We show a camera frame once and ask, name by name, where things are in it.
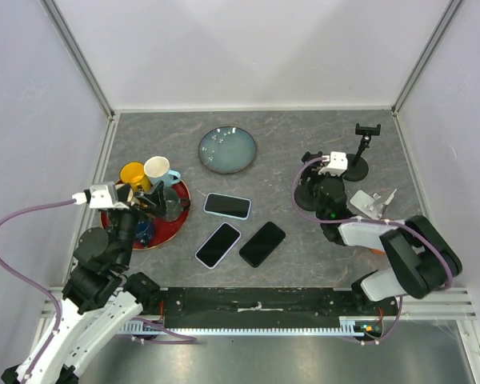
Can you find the black phone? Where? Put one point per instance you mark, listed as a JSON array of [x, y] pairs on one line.
[[256, 250]]

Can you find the grey mug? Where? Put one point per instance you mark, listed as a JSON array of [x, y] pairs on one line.
[[173, 203]]

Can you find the black phone stand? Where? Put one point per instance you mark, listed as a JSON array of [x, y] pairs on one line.
[[305, 199], [357, 166]]

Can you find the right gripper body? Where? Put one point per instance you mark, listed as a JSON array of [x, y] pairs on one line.
[[316, 178]]

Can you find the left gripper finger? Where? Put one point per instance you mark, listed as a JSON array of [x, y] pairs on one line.
[[124, 194], [159, 200]]

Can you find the yellow mug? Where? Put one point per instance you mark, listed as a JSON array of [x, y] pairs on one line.
[[134, 175]]

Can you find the light blue phone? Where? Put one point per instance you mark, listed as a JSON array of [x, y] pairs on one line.
[[227, 206]]

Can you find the dark blue mug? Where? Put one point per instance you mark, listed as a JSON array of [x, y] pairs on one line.
[[144, 233]]

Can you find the red round tray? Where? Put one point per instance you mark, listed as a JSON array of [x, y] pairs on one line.
[[164, 231]]

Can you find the white folding phone stand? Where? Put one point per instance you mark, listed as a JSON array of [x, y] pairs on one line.
[[372, 206]]

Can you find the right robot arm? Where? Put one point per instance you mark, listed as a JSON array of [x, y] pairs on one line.
[[421, 261]]

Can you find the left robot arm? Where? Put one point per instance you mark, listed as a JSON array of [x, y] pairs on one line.
[[96, 301]]

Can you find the lilac case phone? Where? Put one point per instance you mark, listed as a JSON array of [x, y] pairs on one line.
[[216, 247]]

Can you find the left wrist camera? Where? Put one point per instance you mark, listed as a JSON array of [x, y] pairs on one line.
[[104, 197]]

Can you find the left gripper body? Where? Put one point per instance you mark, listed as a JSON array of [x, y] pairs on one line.
[[144, 212]]

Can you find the white light-blue mug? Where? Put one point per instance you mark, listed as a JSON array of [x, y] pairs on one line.
[[157, 169]]

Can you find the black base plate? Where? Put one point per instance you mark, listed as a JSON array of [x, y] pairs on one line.
[[263, 308]]

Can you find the blue ceramic plate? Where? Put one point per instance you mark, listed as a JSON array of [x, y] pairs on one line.
[[227, 150]]

